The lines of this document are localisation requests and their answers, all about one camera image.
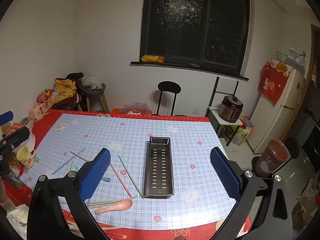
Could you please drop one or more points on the orange snack packet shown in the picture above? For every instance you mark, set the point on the orange snack packet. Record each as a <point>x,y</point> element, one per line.
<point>152,58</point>

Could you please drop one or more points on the green spoon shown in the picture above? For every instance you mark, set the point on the green spoon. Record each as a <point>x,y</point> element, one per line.
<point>71,167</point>

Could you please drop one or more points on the clear plastic containers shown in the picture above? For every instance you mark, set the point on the clear plastic containers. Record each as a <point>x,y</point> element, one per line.
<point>292,57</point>

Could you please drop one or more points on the brown plastic bin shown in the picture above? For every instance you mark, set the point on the brown plastic bin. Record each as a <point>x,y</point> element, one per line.
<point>271,160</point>

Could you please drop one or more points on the yellow cup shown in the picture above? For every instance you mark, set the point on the yellow cup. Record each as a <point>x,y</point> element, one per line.
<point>25,157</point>

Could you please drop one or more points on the beige chopstick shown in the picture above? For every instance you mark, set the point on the beige chopstick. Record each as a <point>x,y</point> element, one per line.
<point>127,198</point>
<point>100,205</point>

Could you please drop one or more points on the yellow clothes pile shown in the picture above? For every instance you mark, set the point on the yellow clothes pile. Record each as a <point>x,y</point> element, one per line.
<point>63,87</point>

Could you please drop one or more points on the dark red clothes pile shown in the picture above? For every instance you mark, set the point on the dark red clothes pile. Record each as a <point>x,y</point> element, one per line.
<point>72,102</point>

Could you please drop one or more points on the pink tissue pack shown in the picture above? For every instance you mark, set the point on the pink tissue pack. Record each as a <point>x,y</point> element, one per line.
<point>40,110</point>

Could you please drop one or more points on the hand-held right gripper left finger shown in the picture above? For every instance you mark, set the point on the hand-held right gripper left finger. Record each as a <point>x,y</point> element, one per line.
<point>96,173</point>

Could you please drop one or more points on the red printed cloth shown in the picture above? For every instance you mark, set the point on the red printed cloth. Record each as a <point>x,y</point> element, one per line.
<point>273,82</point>

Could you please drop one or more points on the pink chopstick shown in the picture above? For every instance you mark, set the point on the pink chopstick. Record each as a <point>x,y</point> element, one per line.
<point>78,156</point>
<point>120,180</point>

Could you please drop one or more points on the colourful printed bag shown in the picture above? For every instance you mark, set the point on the colourful printed bag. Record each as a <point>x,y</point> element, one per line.
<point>241,132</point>

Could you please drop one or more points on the metal utensil tray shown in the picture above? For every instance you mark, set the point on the metal utensil tray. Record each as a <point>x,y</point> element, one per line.
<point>158,167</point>

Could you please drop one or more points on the orange stool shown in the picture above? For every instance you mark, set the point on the orange stool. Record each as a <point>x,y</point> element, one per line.
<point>117,110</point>

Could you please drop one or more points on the clear plastic dish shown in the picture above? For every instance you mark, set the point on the clear plastic dish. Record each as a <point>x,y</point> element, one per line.
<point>136,107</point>

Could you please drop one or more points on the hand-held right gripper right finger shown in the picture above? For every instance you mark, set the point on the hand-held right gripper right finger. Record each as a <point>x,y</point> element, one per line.
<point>225,175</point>

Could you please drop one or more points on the clear plastic bag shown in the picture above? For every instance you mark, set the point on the clear plastic bag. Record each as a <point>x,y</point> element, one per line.
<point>91,82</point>

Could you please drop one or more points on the metal frame side table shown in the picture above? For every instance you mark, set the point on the metal frame side table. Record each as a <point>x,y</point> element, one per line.
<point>226,126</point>

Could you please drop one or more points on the pink spoon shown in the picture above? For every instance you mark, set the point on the pink spoon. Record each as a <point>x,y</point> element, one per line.
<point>122,205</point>

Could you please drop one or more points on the red snack package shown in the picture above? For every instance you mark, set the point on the red snack package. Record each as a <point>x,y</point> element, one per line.
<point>45,95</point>

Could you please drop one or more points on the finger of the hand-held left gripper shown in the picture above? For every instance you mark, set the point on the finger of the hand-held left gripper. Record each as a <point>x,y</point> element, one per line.
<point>7,116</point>
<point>17,135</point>

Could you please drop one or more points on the grey round stool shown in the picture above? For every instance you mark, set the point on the grey round stool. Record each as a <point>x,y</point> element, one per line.
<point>96,92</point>

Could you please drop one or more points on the green packet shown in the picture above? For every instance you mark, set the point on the green packet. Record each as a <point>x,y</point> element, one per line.
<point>13,181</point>

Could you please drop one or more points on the blue plaid tablecloth red border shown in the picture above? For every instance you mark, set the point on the blue plaid tablecloth red border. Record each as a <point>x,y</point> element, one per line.
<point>190,142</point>

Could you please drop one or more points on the white plastic bag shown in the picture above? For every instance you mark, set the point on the white plastic bag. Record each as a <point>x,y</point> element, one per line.
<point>18,220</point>

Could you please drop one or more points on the green chopstick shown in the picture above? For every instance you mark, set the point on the green chopstick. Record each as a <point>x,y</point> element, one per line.
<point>130,177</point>

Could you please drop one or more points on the blue chopstick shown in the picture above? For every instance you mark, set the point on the blue chopstick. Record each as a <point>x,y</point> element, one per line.
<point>62,166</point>

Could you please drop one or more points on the dark window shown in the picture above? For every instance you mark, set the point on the dark window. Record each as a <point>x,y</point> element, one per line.
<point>195,17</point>

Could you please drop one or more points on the brown rice cooker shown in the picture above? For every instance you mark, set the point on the brown rice cooker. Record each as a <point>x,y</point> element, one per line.
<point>231,108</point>

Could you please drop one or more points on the cream refrigerator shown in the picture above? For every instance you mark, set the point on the cream refrigerator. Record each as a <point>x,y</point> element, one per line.
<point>277,120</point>

